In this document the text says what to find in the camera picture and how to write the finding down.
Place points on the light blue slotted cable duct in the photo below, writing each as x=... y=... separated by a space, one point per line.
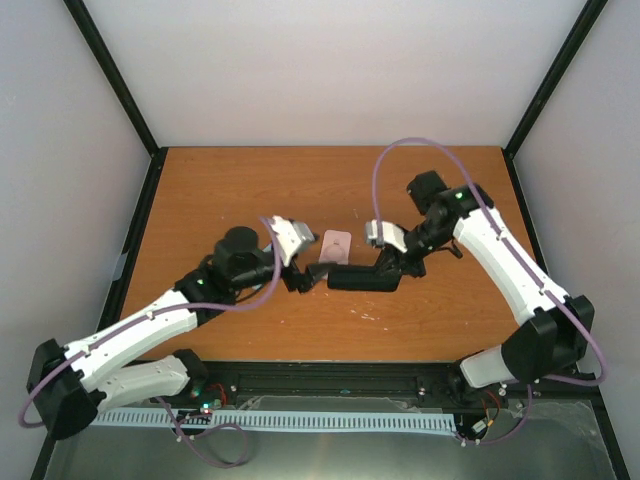
x=283 y=421

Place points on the metal base plate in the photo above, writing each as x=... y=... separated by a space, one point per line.
x=560 y=440

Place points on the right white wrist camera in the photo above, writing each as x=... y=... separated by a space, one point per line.
x=384 y=233

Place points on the left black frame post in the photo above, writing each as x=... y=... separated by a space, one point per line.
x=94 y=40

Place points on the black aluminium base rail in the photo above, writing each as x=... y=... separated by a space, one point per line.
x=330 y=382

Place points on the black phone case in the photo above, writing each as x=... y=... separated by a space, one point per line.
x=362 y=278

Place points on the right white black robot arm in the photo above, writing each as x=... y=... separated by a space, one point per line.
x=552 y=324

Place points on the right black frame post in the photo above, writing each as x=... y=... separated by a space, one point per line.
x=570 y=47

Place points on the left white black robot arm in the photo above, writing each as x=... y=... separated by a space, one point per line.
x=238 y=276

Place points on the black frame post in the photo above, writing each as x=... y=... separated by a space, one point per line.
x=570 y=47
x=94 y=40

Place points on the pink phone case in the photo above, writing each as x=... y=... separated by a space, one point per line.
x=335 y=247

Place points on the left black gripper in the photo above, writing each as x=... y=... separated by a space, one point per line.
x=306 y=279

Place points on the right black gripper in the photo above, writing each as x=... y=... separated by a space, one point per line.
x=390 y=256

